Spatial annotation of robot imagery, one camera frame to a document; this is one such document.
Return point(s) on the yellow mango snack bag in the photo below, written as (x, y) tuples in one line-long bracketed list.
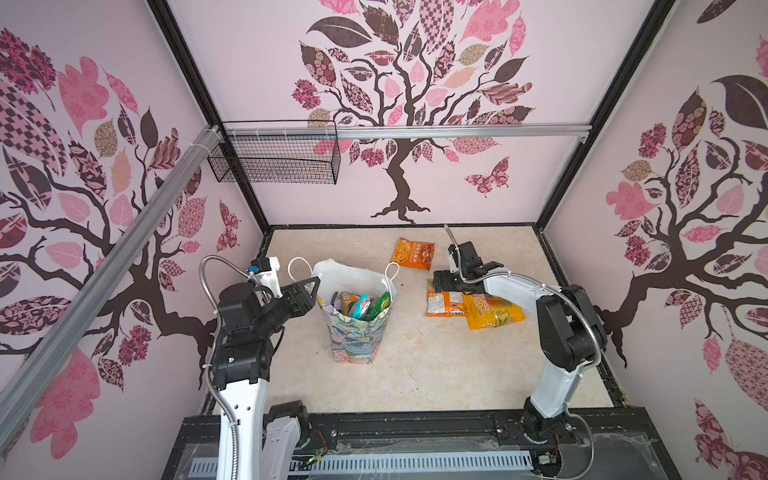
[(484, 312)]

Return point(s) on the orange mango snack bag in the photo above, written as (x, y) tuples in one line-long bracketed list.
[(346, 302)]

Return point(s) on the orange snack packet far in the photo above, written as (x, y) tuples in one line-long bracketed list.
[(413, 254)]

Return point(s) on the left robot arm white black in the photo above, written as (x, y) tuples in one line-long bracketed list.
[(252, 309)]

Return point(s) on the black wire basket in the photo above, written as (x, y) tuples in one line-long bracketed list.
[(284, 152)]

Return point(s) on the green white snack bag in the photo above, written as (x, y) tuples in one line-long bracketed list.
[(379, 306)]

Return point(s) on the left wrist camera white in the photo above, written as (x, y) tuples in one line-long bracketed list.
[(264, 272)]

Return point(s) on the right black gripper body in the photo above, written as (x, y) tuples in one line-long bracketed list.
[(449, 282)]

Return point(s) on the teal snack packet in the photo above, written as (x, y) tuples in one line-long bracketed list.
[(359, 310)]

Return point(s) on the aluminium rail back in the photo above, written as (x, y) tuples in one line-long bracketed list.
[(408, 132)]

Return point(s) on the aluminium rail left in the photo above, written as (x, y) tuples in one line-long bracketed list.
[(20, 396)]

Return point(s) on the orange white snack packet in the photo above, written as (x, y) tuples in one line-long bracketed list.
[(444, 304)]

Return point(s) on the patterned paper gift bag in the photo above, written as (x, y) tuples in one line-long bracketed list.
[(354, 341)]

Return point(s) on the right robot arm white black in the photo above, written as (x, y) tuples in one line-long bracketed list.
[(571, 334)]

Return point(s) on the aluminium rail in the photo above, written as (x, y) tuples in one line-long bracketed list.
[(20, 396), (408, 132)]

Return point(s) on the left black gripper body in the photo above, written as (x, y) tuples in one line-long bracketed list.
[(278, 311)]

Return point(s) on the white slotted cable duct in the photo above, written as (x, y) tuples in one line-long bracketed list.
[(413, 463)]

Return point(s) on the black base frame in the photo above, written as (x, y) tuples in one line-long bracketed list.
[(594, 443)]

